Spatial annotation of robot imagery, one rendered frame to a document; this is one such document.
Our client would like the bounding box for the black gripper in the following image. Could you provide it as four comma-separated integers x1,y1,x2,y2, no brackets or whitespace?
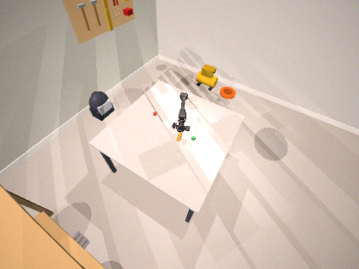
172,123,191,132

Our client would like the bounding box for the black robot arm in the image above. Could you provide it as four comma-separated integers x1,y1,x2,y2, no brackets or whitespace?
177,93,188,132

